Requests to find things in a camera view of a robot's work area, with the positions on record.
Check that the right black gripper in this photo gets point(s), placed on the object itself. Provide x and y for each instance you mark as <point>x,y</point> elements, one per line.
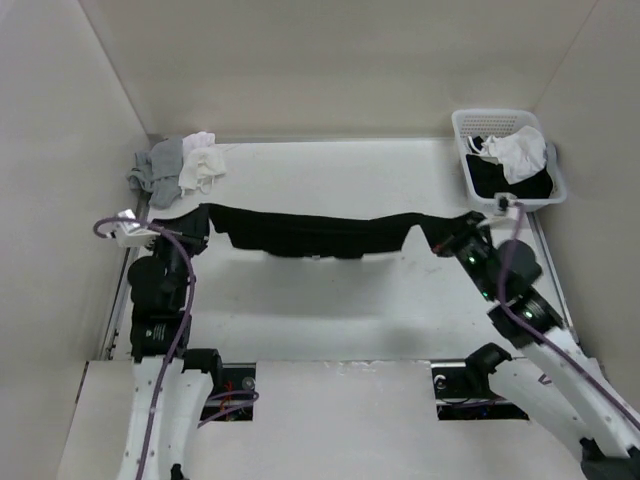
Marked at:
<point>480,224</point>

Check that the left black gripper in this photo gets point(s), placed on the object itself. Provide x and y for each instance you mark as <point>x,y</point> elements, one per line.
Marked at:
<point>195,241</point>

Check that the black tank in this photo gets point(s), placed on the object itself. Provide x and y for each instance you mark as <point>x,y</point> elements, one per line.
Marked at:
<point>488,179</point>
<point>306,236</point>

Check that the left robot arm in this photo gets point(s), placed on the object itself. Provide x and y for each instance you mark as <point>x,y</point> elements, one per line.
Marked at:
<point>171,380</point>

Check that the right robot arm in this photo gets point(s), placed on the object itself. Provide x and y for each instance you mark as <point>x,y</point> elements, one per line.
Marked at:
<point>579,407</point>

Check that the black tank top in basket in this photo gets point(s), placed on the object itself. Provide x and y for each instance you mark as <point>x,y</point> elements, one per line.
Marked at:
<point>488,179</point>

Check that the grey tank top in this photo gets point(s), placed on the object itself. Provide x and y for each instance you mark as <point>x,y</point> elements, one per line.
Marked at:
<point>156,172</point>

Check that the white tank top on table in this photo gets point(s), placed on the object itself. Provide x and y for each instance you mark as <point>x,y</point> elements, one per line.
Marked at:
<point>203,163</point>

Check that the white tank top in basket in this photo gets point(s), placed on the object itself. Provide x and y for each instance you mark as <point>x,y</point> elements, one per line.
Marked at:
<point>521,155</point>

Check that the white plastic basket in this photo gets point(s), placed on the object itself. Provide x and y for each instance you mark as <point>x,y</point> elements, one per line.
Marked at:
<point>502,123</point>

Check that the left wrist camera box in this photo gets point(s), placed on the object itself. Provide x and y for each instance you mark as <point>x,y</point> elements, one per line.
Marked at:
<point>128,232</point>

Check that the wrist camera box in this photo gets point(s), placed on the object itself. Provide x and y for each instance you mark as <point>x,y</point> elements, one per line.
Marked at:
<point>128,232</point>
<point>504,204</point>

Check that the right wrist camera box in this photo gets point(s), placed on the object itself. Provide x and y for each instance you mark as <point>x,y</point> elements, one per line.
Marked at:
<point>504,204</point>

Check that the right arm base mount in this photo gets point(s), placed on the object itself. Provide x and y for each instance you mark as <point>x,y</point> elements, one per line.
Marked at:
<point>462,392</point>

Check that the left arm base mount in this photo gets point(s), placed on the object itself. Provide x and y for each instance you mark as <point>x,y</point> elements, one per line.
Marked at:
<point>233,397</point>

